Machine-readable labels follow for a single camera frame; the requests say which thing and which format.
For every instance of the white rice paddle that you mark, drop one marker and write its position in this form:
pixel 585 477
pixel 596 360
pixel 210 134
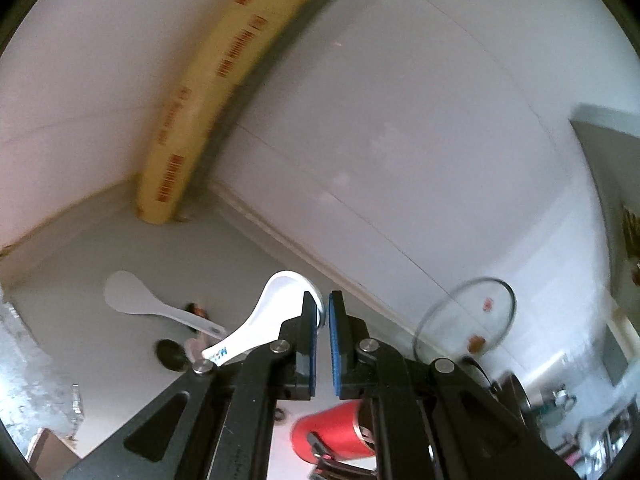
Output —
pixel 125 293

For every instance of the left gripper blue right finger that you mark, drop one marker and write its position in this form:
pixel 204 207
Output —
pixel 431 421

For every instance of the black plastic spoon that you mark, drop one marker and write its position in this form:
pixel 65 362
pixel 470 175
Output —
pixel 171 355

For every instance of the yellow cling film roll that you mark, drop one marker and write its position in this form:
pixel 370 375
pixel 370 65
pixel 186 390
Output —
pixel 238 39

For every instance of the glass pot lid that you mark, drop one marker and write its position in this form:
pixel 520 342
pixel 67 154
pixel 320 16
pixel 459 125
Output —
pixel 470 320

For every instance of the aluminium foil sheet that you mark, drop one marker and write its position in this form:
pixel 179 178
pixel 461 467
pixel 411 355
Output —
pixel 36 393

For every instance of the white plastic spoon blue print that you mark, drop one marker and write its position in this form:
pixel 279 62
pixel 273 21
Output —
pixel 281 300

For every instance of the black clay pot with lid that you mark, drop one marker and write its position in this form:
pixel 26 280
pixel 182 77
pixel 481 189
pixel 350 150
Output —
pixel 508 391

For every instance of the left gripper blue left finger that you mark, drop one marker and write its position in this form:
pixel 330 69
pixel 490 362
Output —
pixel 213 422

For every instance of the wrapped disposable chopsticks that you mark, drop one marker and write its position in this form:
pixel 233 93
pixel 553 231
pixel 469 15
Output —
pixel 196 310

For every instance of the red cylindrical tin canister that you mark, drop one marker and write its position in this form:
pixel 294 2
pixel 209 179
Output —
pixel 345 429

